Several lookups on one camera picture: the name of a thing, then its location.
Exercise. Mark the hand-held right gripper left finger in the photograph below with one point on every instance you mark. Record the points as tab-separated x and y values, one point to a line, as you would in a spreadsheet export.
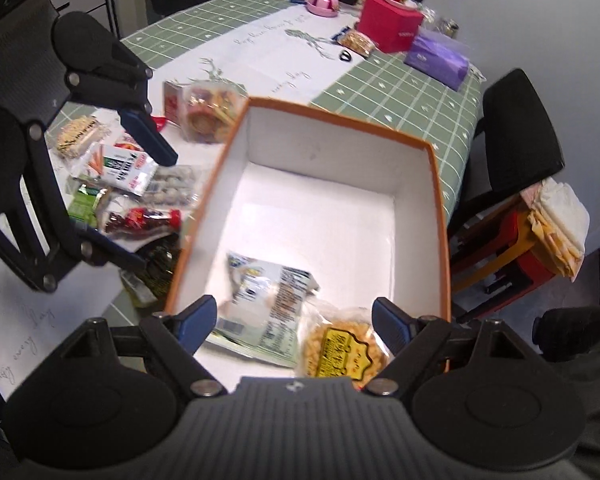
197	324

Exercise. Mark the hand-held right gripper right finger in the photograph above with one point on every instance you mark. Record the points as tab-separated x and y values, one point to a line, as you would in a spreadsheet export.
391	325

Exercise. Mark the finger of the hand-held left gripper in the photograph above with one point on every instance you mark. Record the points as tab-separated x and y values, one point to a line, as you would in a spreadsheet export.
125	259
145	132

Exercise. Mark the red snack packet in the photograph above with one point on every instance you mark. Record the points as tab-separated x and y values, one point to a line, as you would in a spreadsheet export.
159	123

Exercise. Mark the black snack packet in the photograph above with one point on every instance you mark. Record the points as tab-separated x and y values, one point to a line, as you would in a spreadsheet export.
157	267

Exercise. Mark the red bottle shaped candy packet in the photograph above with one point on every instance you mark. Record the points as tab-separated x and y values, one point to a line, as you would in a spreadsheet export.
140	220

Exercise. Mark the white carrot print packet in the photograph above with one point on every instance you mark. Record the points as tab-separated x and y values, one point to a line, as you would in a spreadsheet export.
120	169

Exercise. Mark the yellow label brittle packet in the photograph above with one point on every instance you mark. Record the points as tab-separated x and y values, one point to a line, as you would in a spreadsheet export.
337	347

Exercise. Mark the green snack packet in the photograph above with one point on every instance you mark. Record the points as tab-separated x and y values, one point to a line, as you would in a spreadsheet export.
85	206

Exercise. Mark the clear puffed rice bar packet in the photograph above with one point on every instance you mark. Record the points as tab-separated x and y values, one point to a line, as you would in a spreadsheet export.
77	135

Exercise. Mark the orange cardboard box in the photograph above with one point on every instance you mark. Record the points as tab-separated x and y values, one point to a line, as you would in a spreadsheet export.
320	210

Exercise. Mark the clear tub of mixed snacks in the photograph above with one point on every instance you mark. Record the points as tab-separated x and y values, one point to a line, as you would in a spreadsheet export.
205	110

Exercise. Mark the clear packet of golden snacks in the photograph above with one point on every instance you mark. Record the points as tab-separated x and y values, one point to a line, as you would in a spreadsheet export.
357	42

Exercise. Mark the clear packet of white candies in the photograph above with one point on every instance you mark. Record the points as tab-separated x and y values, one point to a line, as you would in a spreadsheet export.
175	187

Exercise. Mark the white and blue snack packet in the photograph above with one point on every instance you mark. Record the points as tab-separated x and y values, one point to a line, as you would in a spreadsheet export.
270	305

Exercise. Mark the red stool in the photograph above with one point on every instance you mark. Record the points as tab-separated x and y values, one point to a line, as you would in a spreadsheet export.
515	255

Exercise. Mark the white printed table runner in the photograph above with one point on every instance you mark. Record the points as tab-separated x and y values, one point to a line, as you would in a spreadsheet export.
280	60

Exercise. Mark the pile of folded cloths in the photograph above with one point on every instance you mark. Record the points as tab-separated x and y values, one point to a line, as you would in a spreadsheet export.
560	225

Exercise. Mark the dark cloth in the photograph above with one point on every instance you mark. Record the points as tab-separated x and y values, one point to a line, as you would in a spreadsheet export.
590	360

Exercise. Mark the pink round container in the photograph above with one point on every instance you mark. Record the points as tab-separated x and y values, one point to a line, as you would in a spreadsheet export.
322	4

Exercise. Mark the green checked tablecloth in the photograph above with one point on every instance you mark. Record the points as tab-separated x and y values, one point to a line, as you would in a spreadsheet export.
420	100

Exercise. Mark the pink square box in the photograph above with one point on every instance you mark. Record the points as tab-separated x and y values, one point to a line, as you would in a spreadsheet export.
387	22

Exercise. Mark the purple tissue pack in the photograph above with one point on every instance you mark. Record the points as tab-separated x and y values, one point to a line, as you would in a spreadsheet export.
435	57

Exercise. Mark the small glass jar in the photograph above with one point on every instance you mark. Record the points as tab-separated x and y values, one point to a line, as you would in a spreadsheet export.
449	28

